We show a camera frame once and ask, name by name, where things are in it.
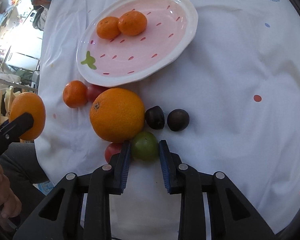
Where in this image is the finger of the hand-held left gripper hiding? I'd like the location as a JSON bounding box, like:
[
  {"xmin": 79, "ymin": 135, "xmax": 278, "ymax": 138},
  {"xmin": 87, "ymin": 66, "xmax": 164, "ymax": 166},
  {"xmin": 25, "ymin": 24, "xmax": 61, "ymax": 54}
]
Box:
[{"xmin": 0, "ymin": 112, "xmax": 35, "ymax": 164}]

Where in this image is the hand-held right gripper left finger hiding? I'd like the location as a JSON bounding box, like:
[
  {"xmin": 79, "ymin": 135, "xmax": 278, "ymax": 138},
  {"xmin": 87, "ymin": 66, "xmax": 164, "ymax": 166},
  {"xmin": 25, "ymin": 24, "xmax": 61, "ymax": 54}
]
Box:
[{"xmin": 12, "ymin": 141, "xmax": 132, "ymax": 240}]

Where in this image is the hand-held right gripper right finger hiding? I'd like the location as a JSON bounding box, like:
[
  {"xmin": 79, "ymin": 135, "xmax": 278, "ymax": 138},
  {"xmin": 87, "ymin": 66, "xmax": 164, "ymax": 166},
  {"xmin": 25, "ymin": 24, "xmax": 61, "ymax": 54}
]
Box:
[{"xmin": 159, "ymin": 140, "xmax": 277, "ymax": 240}]

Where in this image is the red plum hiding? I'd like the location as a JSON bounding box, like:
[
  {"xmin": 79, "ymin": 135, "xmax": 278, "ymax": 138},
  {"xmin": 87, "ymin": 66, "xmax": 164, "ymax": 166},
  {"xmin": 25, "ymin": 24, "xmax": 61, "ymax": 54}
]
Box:
[
  {"xmin": 104, "ymin": 142, "xmax": 123, "ymax": 164},
  {"xmin": 86, "ymin": 84, "xmax": 108, "ymax": 103}
]

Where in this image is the medium orange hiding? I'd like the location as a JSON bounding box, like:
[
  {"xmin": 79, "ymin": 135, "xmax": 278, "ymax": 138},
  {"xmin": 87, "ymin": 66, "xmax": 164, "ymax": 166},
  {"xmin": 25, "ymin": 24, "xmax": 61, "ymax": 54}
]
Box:
[{"xmin": 9, "ymin": 92, "xmax": 46, "ymax": 141}]

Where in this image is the green round fruit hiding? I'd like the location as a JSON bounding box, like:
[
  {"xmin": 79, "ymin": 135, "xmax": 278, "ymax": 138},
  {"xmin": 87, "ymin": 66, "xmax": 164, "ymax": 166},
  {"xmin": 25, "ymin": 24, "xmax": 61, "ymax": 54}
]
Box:
[{"xmin": 131, "ymin": 131, "xmax": 160, "ymax": 162}]

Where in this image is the dark purple plum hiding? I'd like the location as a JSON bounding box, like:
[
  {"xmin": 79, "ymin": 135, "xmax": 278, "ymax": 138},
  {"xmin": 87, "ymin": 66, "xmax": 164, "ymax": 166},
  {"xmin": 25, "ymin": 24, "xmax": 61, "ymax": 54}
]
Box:
[
  {"xmin": 145, "ymin": 106, "xmax": 165, "ymax": 130},
  {"xmin": 167, "ymin": 109, "xmax": 190, "ymax": 132}
]

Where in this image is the large orange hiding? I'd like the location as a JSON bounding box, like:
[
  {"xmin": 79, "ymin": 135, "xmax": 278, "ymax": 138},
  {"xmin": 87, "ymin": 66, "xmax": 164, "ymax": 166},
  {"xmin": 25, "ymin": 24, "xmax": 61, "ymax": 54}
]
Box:
[{"xmin": 89, "ymin": 88, "xmax": 146, "ymax": 143}]

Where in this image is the small mandarin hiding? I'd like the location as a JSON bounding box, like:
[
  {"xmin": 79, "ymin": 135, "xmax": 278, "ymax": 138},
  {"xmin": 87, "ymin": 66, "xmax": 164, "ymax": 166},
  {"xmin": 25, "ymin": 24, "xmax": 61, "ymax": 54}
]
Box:
[
  {"xmin": 63, "ymin": 80, "xmax": 88, "ymax": 109},
  {"xmin": 117, "ymin": 11, "xmax": 148, "ymax": 36},
  {"xmin": 96, "ymin": 16, "xmax": 121, "ymax": 40}
]

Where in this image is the pink strawberry-shaped plate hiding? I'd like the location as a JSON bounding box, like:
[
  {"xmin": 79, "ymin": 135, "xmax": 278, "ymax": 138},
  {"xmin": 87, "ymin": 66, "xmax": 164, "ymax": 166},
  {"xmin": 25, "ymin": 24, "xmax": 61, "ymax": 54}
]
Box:
[{"xmin": 76, "ymin": 0, "xmax": 199, "ymax": 87}]

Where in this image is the person's left hand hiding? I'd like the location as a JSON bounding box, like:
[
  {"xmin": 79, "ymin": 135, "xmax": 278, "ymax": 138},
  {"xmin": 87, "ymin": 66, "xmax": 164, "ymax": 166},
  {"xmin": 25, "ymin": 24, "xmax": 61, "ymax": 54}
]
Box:
[{"xmin": 0, "ymin": 163, "xmax": 23, "ymax": 218}]

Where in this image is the yellow cloth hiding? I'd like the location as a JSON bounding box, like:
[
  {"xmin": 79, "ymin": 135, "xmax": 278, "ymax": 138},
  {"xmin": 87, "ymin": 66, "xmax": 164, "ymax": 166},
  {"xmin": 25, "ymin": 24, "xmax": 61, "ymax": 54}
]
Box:
[{"xmin": 4, "ymin": 86, "xmax": 18, "ymax": 117}]

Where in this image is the grey clothing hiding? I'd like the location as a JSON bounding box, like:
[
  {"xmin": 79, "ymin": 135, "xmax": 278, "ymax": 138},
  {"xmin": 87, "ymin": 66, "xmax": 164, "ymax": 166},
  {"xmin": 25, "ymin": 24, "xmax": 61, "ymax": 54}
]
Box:
[{"xmin": 0, "ymin": 141, "xmax": 50, "ymax": 215}]

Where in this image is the green cloth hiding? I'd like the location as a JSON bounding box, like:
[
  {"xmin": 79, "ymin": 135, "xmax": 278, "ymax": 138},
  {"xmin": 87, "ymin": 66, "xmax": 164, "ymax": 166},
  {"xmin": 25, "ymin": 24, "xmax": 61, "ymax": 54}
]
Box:
[{"xmin": 14, "ymin": 69, "xmax": 37, "ymax": 80}]

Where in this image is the white cabinet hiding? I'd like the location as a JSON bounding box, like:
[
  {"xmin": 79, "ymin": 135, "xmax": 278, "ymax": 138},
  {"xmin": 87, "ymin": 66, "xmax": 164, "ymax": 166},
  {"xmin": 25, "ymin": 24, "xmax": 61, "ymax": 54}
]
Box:
[{"xmin": 5, "ymin": 37, "xmax": 42, "ymax": 70}]

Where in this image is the white printed cloth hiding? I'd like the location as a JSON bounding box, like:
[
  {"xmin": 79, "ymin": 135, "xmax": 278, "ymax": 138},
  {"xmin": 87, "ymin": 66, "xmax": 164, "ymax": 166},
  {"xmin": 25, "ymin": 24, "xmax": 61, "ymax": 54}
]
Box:
[{"xmin": 34, "ymin": 0, "xmax": 300, "ymax": 240}]

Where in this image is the pile of dark clothes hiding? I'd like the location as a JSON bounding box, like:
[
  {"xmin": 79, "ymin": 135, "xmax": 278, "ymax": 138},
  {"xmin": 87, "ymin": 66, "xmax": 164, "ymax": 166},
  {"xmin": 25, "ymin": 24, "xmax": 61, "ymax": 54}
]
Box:
[{"xmin": 30, "ymin": 0, "xmax": 68, "ymax": 32}]

